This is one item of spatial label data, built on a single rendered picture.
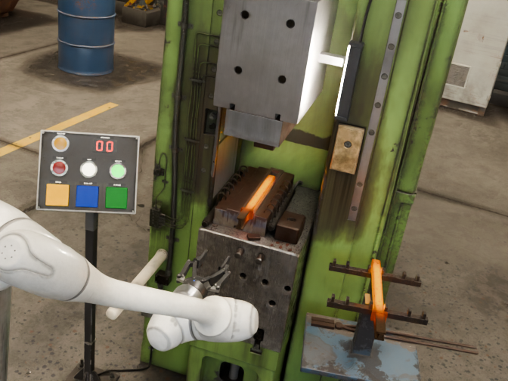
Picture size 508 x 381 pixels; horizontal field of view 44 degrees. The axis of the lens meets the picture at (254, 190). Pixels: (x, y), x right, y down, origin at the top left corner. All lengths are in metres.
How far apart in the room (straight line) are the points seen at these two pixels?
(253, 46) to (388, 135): 0.56
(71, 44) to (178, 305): 5.45
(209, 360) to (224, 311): 1.13
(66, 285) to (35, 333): 2.00
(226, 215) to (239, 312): 0.77
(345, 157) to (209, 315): 0.92
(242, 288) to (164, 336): 0.77
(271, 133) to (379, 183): 0.44
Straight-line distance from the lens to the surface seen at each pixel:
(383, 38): 2.14
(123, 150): 2.30
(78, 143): 2.31
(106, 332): 3.26
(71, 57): 6.83
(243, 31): 2.09
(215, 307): 1.58
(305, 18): 2.03
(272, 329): 2.45
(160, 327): 1.67
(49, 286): 1.26
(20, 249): 1.21
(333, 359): 2.22
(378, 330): 1.93
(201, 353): 2.65
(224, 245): 2.32
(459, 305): 3.95
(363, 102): 2.20
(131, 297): 1.46
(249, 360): 2.58
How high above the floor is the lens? 2.09
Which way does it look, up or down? 27 degrees down
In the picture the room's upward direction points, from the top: 8 degrees clockwise
